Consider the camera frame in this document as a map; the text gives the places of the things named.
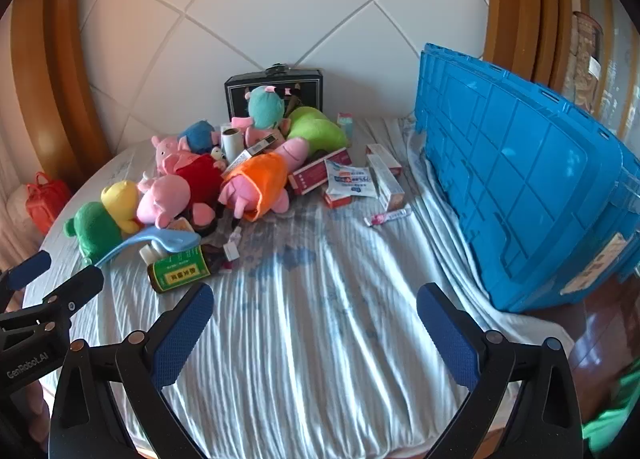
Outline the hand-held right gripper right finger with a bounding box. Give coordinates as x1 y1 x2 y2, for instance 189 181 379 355
416 282 585 459

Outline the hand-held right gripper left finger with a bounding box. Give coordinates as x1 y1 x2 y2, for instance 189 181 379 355
49 282 216 459

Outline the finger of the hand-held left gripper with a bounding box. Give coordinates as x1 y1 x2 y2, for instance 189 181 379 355
42 265 106 326
0 250 53 292

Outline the blue plastic shoehorn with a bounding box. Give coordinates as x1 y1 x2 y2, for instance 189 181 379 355
95 228 202 267

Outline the blue plastic crate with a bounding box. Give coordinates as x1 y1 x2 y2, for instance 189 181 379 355
414 43 640 312

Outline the brown bottle with green label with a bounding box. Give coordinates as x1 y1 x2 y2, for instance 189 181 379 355
146 245 223 295

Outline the green and yellow plush toy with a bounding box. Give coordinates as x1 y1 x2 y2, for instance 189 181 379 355
64 180 144 262

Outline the red bag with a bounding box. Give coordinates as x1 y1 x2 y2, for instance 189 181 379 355
25 172 71 235

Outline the small white bottle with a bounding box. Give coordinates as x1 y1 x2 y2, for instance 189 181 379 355
139 241 166 263

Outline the small dropper bottle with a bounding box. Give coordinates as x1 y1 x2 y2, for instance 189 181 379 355
221 226 244 273

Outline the white striped cloth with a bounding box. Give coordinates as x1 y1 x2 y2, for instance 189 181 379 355
22 114 576 455

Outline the pink tube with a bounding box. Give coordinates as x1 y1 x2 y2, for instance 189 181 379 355
364 206 413 228

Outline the long white orange box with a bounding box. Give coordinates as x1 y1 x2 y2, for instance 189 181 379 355
367 155 407 212

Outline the pig plush in orange dress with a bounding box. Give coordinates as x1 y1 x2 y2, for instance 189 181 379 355
218 136 309 223

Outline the small pink pig plush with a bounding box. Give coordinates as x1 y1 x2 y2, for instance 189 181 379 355
151 135 195 175

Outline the small red white box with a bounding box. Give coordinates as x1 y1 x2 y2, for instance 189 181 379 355
322 189 354 210

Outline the green plastic bin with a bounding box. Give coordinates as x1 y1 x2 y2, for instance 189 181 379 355
582 369 640 455

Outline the white red medicine box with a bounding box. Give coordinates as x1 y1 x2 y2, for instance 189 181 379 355
366 143 403 176

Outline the white and blue packet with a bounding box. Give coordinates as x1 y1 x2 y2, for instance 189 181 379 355
325 159 381 199

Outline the blue plush toy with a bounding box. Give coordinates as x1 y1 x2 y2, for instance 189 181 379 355
177 120 223 152

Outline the small black white box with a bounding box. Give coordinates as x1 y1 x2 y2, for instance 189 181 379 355
242 133 279 157

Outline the teal white box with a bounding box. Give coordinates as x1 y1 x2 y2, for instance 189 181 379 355
336 112 356 147

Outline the light green plush toy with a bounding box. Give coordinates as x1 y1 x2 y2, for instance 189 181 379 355
285 106 348 157

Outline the teal plush toy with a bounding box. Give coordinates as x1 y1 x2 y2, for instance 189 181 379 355
231 85 292 142

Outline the patterned rolled rug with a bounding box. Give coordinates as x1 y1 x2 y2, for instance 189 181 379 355
570 12 604 107

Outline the frosted glass door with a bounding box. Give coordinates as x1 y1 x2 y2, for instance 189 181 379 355
602 0 640 132

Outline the black box with handle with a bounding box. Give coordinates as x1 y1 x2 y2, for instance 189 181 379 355
224 64 325 122

